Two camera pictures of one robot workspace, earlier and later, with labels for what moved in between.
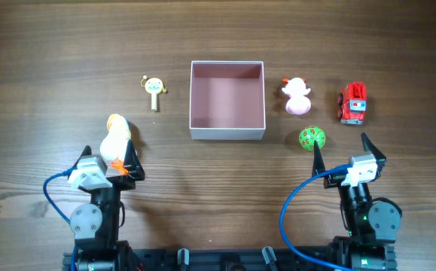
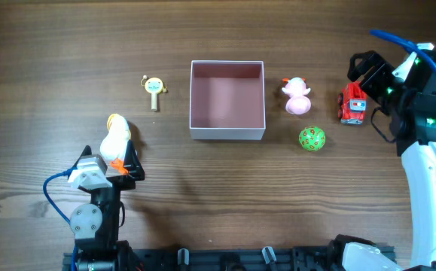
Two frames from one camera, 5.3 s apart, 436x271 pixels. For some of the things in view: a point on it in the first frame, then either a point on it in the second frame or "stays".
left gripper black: (117, 181) stays
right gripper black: (335, 181) -> (378, 79)
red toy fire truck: (352, 103) stays
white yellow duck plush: (114, 141) stays
